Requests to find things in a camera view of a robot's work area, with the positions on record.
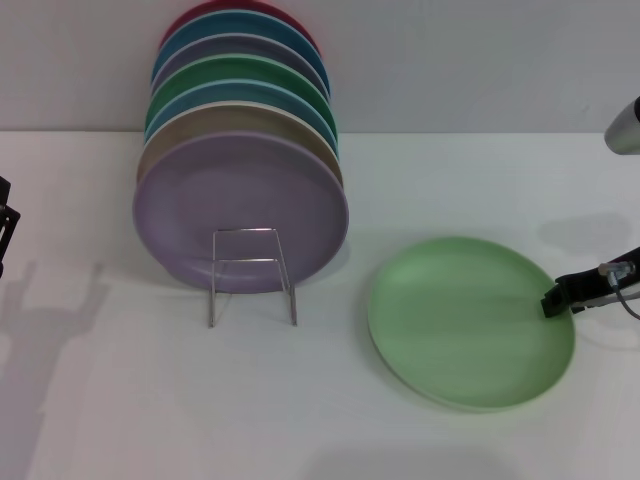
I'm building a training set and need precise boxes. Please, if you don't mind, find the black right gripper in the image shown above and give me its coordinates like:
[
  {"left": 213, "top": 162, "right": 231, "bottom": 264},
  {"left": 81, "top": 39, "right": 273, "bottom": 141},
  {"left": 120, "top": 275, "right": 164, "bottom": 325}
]
[{"left": 541, "top": 249, "right": 640, "bottom": 320}]

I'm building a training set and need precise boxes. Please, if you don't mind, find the light green plate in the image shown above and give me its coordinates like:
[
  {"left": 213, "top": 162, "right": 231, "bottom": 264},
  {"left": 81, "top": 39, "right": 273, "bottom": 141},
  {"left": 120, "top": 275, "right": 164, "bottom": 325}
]
[{"left": 367, "top": 235, "right": 577, "bottom": 414}]

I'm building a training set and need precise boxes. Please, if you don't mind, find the lavender plate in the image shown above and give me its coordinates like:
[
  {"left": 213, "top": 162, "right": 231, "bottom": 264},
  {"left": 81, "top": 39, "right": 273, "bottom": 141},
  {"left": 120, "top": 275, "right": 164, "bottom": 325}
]
[{"left": 132, "top": 130, "right": 350, "bottom": 294}]

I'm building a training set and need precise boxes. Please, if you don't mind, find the beige plate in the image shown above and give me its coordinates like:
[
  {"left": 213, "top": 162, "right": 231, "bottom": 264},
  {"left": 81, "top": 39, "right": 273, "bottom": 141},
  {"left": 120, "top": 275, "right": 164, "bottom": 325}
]
[{"left": 137, "top": 102, "right": 345, "bottom": 191}]

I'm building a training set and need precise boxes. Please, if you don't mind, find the light blue plate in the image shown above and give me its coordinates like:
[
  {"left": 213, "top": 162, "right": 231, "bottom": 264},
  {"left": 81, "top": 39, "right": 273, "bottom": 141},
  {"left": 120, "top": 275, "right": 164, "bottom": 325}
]
[{"left": 144, "top": 78, "right": 340, "bottom": 151}]

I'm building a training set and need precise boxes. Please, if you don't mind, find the dark green plate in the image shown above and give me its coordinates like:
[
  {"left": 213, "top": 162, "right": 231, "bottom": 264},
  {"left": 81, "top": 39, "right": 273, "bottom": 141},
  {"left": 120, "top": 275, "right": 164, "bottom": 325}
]
[{"left": 146, "top": 54, "right": 335, "bottom": 126}]

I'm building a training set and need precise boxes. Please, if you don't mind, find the grey purple plate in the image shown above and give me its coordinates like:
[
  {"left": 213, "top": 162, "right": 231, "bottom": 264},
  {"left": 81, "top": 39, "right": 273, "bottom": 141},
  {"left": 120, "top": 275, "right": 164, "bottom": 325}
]
[{"left": 151, "top": 33, "right": 331, "bottom": 101}]

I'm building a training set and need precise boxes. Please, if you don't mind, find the teal blue plate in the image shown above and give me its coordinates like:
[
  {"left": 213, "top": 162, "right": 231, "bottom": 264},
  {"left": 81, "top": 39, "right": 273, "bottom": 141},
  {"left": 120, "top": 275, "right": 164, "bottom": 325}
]
[{"left": 152, "top": 9, "right": 331, "bottom": 96}]

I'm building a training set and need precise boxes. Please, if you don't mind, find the crimson plate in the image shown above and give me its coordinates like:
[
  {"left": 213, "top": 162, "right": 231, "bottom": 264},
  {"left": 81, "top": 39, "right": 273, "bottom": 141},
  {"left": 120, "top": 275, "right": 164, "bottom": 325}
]
[{"left": 158, "top": 0, "right": 321, "bottom": 51}]

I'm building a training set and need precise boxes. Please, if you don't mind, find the right gripper cable with plug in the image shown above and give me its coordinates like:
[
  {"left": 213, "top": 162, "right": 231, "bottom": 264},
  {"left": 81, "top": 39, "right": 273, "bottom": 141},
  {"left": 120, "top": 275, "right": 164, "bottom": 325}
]
[{"left": 599, "top": 260, "right": 640, "bottom": 321}]

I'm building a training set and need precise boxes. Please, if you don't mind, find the metal wire plate rack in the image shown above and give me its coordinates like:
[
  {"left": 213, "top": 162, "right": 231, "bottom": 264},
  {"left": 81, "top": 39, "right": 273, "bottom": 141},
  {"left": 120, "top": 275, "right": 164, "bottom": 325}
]
[{"left": 208, "top": 228, "right": 299, "bottom": 329}]

